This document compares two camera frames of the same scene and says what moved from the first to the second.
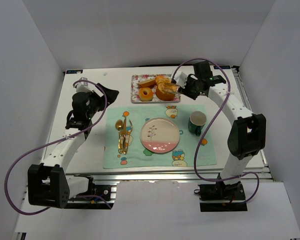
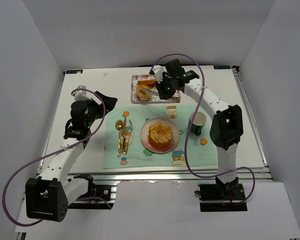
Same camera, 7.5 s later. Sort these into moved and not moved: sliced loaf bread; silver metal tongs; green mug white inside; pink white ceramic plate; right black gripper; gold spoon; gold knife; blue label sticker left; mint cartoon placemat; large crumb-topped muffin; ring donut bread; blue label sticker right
Moved: right black gripper; silver metal tongs; ring donut bread; large crumb-topped muffin
Not moved: blue label sticker left; blue label sticker right; green mug white inside; sliced loaf bread; gold spoon; mint cartoon placemat; pink white ceramic plate; gold knife
